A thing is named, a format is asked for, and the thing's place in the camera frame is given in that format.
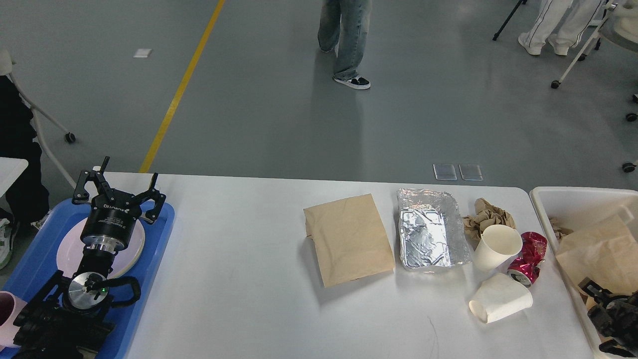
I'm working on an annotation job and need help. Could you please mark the large brown paper bag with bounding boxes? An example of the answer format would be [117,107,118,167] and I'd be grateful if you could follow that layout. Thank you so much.
[556,214,638,295]

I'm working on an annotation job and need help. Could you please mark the pink ribbed mug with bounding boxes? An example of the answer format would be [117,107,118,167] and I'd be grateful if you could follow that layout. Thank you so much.
[0,291,27,352]

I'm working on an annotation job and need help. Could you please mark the pink plate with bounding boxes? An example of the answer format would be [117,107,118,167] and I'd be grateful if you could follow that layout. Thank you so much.
[56,217,145,279]

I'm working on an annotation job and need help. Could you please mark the aluminium foil tray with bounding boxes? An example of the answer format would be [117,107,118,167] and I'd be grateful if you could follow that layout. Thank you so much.
[397,188,473,273]

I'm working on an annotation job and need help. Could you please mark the black tripod leg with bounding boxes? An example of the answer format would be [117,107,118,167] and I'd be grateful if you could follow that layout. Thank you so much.
[492,0,528,41]

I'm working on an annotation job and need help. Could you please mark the lying white paper cup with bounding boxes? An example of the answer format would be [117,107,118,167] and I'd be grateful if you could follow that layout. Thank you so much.
[469,273,533,324]

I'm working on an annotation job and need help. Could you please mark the clear floor plate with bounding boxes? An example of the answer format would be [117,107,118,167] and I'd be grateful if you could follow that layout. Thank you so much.
[459,164,484,181]
[433,164,458,181]

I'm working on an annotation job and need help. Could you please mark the person in white striped pants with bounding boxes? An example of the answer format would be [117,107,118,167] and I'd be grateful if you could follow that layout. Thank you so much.
[517,0,605,55]

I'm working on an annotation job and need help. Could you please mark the small brown paper bag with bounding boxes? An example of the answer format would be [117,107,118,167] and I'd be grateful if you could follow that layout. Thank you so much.
[304,194,396,288]

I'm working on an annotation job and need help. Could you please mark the white side table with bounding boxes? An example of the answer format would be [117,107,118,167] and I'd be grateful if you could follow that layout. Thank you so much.
[0,157,29,197]

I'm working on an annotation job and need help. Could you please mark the white plastic bin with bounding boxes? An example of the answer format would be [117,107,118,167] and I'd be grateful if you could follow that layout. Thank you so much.
[529,186,638,359]

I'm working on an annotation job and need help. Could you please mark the red crumpled wrapper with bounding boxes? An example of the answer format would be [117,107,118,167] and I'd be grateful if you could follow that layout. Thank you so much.
[507,231,548,288]

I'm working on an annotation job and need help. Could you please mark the grey wheeled frame left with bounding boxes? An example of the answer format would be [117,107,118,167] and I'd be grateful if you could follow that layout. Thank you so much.
[0,50,77,190]

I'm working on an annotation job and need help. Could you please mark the crumpled paper scraps in bin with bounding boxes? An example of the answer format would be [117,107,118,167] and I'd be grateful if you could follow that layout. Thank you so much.
[549,217,574,243]

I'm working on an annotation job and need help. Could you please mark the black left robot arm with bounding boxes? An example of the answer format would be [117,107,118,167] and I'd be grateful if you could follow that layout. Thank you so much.
[13,157,166,359]

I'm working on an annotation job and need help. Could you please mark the blue plastic tray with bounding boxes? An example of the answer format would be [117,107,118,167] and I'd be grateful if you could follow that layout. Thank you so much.
[2,198,174,359]

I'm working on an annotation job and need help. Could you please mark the white paper on floor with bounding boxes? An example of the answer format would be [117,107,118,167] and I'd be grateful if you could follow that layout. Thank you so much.
[133,48,152,58]

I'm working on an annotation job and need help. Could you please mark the person in blue jeans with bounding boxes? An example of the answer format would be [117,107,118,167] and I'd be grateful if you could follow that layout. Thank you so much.
[318,0,373,90]

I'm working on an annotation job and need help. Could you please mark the left clear floor plate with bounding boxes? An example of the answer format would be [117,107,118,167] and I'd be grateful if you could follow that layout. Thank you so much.
[433,164,458,181]

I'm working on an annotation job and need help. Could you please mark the right clear floor plate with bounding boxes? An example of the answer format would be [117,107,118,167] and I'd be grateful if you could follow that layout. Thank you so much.
[459,164,484,181]

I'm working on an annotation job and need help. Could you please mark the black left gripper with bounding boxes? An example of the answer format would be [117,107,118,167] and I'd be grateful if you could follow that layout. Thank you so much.
[73,157,167,256]

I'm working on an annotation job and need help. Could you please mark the person in black pants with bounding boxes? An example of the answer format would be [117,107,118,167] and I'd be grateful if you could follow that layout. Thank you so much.
[0,75,50,269]

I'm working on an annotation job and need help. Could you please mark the crumpled brown paper ball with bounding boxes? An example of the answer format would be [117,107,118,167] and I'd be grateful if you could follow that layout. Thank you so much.
[462,198,516,248]

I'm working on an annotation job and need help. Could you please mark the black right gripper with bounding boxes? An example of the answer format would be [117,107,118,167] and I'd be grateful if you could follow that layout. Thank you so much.
[578,277,638,358]

